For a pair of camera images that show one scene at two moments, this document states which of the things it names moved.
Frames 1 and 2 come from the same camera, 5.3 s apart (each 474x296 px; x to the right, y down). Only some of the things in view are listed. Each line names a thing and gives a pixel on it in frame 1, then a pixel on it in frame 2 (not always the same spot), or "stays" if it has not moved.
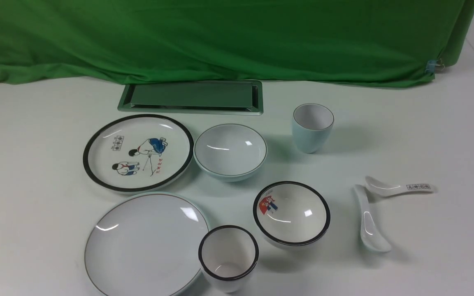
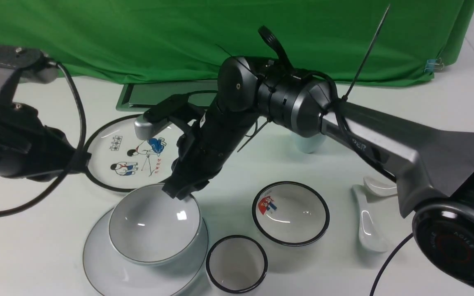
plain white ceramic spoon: (370, 234) stays
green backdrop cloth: (386, 42) stays
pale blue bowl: (229, 152) → (147, 225)
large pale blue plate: (145, 244) stays
